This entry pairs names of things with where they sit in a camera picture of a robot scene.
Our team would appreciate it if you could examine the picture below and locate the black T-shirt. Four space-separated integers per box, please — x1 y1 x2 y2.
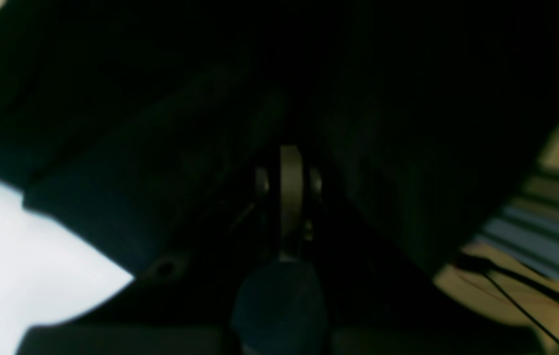
0 0 559 355

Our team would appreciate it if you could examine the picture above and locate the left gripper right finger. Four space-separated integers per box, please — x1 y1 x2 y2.
306 168 325 242

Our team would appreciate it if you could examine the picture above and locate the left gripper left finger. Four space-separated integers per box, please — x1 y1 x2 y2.
17 168 269 355

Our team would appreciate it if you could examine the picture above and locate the aluminium frame rail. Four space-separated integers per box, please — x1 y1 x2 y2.
476 169 559 281

